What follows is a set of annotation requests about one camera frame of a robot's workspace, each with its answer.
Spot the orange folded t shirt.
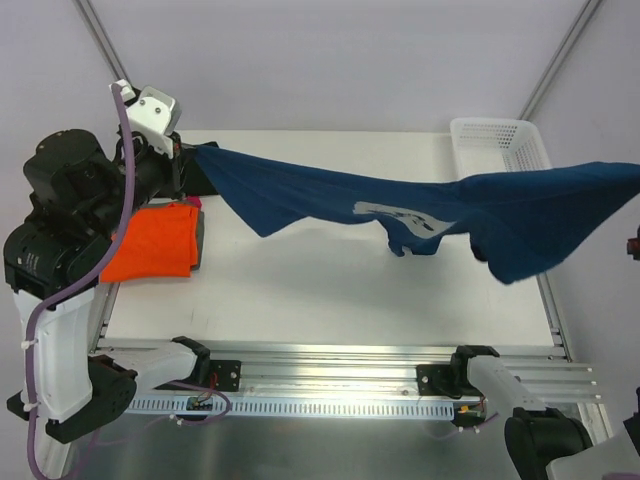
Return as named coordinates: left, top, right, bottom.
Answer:
left=100, top=203, right=200, bottom=283

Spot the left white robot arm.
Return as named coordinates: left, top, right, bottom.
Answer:
left=3, top=129, right=211, bottom=444

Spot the white plastic basket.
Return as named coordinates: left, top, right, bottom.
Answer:
left=450, top=117, right=551, bottom=179

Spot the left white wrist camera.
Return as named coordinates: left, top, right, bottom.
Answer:
left=112, top=79, right=182, bottom=159

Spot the left corner aluminium profile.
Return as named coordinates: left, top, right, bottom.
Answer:
left=72, top=0, right=130, bottom=81

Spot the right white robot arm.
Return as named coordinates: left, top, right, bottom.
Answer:
left=447, top=346, right=639, bottom=479

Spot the blue t shirt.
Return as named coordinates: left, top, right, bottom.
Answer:
left=195, top=145, right=639, bottom=284

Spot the black folded t shirt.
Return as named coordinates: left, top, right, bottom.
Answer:
left=178, top=143, right=218, bottom=197

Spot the pink folded t shirt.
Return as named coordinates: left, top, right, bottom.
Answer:
left=186, top=196, right=202, bottom=209

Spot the white slotted cable duct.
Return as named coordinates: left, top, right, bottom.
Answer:
left=127, top=395, right=455, bottom=421

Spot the aluminium mounting rail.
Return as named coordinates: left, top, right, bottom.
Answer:
left=202, top=340, right=603, bottom=403

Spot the corner aluminium profile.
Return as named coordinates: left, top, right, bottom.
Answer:
left=518, top=0, right=606, bottom=121
left=72, top=0, right=130, bottom=81

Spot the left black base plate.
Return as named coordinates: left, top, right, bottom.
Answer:
left=209, top=359, right=242, bottom=392

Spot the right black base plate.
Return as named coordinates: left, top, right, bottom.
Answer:
left=415, top=364, right=481, bottom=400

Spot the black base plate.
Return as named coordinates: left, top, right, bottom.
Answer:
left=415, top=364, right=481, bottom=400
left=209, top=359, right=242, bottom=392

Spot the right corner aluminium profile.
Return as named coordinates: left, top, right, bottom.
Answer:
left=518, top=0, right=606, bottom=121

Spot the grey folded t shirt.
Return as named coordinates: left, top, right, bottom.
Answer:
left=191, top=210, right=205, bottom=272

